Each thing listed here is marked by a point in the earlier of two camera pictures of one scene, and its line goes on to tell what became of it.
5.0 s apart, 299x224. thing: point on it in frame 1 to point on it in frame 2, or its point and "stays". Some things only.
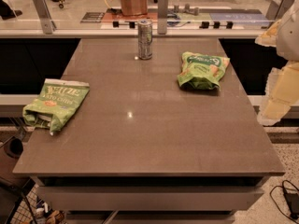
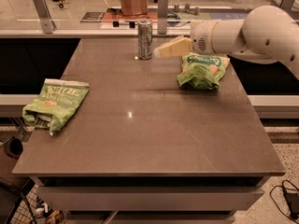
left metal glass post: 43,12 stays
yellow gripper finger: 282,93 to 207,37
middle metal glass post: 163,6 stays
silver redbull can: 145,39 stays
